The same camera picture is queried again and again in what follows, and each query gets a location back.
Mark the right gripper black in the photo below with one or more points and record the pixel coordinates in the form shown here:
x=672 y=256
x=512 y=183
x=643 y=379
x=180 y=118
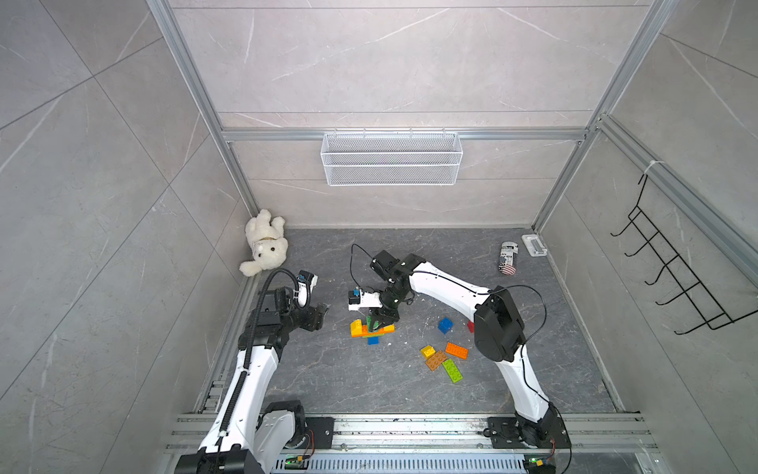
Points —
x=386 y=318

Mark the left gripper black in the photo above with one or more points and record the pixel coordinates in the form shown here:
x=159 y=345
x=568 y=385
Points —
x=312 y=317

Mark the orange 2x4 lego plate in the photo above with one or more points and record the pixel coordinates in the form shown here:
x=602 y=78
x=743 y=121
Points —
x=376 y=333

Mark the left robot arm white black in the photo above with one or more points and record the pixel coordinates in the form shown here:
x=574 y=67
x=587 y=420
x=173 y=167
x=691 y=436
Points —
x=247 y=437

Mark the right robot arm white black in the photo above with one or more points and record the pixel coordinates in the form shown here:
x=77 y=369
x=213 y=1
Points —
x=498 y=330

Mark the small blue lego brick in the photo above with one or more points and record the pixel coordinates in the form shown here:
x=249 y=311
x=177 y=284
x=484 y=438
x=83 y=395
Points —
x=445 y=325

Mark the brown lego plate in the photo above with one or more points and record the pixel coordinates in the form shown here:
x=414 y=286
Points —
x=436 y=360

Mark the orange lego plate right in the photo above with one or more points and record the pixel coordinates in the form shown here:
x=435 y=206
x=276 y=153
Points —
x=454 y=350

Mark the light green lego plate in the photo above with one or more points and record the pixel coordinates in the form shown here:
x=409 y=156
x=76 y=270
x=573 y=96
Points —
x=452 y=371

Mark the white teddy bear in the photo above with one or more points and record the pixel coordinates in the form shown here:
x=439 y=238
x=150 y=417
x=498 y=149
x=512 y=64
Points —
x=265 y=237

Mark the flag pattern can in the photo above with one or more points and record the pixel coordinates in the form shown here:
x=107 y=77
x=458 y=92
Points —
x=508 y=258

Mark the small white box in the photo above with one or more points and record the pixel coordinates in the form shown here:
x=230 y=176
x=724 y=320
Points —
x=534 y=245

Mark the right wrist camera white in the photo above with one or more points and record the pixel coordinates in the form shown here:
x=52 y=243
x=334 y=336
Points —
x=359 y=299

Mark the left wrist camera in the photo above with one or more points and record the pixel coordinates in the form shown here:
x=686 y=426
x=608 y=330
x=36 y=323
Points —
x=306 y=283

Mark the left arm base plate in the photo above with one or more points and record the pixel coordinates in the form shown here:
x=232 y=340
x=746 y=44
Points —
x=314 y=432

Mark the white wire mesh basket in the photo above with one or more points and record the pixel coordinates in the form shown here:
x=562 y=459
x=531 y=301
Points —
x=374 y=159

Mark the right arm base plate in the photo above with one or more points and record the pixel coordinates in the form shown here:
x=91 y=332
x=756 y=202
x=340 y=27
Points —
x=516 y=432

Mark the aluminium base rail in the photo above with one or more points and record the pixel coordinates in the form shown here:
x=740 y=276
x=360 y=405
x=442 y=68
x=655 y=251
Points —
x=444 y=443

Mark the black wire hook rack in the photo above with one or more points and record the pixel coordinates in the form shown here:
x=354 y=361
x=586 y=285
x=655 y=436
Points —
x=688 y=286

